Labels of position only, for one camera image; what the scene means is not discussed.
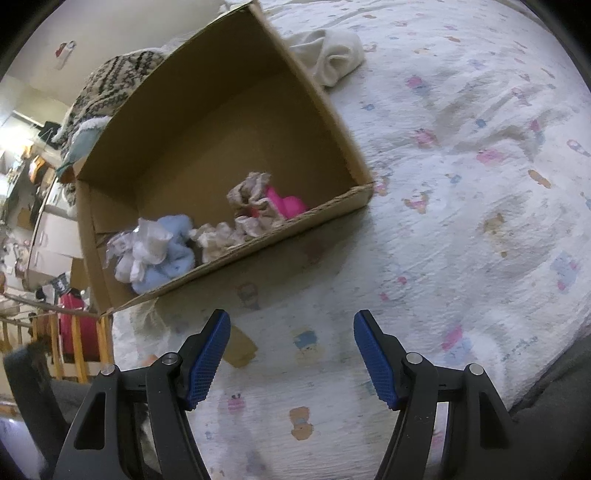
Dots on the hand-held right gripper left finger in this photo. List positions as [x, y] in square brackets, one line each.
[207, 355]

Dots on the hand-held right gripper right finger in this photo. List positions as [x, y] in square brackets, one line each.
[376, 355]

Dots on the blue plush slipper sock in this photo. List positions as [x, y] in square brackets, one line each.
[178, 258]

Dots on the beige frilly cloth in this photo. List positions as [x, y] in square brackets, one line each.
[214, 240]
[249, 198]

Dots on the clear plastic bag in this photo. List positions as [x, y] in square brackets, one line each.
[117, 244]

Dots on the bright pink fabric piece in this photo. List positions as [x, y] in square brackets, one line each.
[286, 203]

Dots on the cardboard box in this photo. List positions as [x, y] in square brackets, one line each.
[207, 129]

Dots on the brown cardboard scrap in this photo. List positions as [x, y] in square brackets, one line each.
[242, 346]

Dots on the red suitcase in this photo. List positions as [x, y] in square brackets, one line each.
[76, 318]

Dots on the dark printed bag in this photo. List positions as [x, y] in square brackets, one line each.
[61, 284]

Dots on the person's grey trouser leg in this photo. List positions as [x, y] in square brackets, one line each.
[32, 397]
[558, 415]

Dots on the printed bed sheet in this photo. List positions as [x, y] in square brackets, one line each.
[461, 184]

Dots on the white kitchen cabinet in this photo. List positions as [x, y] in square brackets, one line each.
[51, 240]

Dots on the brown patterned knit blanket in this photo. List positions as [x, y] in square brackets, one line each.
[115, 74]

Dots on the cream white cloth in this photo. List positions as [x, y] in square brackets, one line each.
[332, 55]

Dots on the red and white wall sticker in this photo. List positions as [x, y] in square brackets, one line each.
[64, 53]

